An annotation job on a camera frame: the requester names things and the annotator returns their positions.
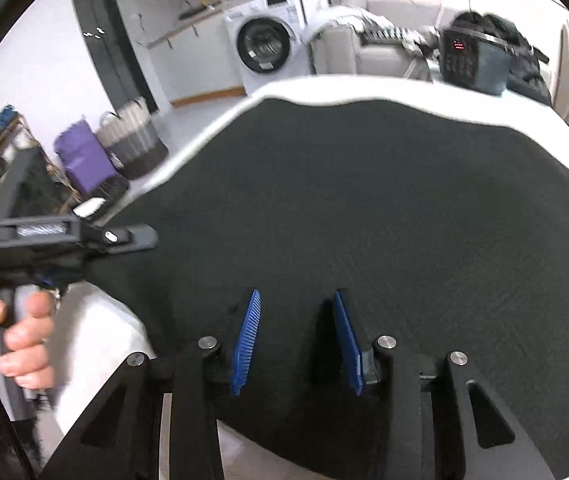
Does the black knitted garment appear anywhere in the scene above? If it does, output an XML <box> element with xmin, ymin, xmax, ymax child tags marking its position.
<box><xmin>84</xmin><ymin>96</ymin><xmax>569</xmax><ymax>480</ymax></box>

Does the person's left hand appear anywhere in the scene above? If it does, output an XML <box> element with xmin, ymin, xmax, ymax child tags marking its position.
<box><xmin>0</xmin><ymin>290</ymin><xmax>57</xmax><ymax>391</ymax></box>

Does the wooden shoe rack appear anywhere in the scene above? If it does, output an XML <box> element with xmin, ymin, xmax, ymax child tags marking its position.
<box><xmin>0</xmin><ymin>113</ymin><xmax>80</xmax><ymax>220</ymax></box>

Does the purple storage box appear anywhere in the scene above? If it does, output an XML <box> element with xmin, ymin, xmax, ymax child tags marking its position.
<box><xmin>53</xmin><ymin>119</ymin><xmax>116</xmax><ymax>196</ymax></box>

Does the white checked bed sheet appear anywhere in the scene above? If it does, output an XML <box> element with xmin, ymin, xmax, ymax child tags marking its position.
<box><xmin>43</xmin><ymin>74</ymin><xmax>569</xmax><ymax>480</ymax></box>

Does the grey laundry basket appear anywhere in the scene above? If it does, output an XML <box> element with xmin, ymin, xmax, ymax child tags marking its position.
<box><xmin>96</xmin><ymin>96</ymin><xmax>168</xmax><ymax>180</ymax></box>

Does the black door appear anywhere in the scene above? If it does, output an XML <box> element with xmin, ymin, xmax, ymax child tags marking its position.
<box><xmin>73</xmin><ymin>0</ymin><xmax>158</xmax><ymax>113</ymax></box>

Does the white kitchen cabinet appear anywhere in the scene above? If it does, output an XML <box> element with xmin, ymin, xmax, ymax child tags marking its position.
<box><xmin>144</xmin><ymin>0</ymin><xmax>244</xmax><ymax>105</ymax></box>

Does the white washing machine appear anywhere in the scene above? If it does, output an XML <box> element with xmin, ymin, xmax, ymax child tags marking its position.
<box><xmin>224</xmin><ymin>0</ymin><xmax>312</xmax><ymax>94</ymax></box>

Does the black electric cooker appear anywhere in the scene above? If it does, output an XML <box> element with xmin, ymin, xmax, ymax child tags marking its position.
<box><xmin>439</xmin><ymin>27</ymin><xmax>511</xmax><ymax>96</ymax></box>

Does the grey sofa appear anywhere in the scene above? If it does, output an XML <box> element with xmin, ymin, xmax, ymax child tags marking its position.
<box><xmin>305</xmin><ymin>0</ymin><xmax>450</xmax><ymax>81</ymax></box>

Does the black jacket pile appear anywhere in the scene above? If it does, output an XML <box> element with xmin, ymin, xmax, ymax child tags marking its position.
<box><xmin>451</xmin><ymin>11</ymin><xmax>551</xmax><ymax>106</ymax></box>

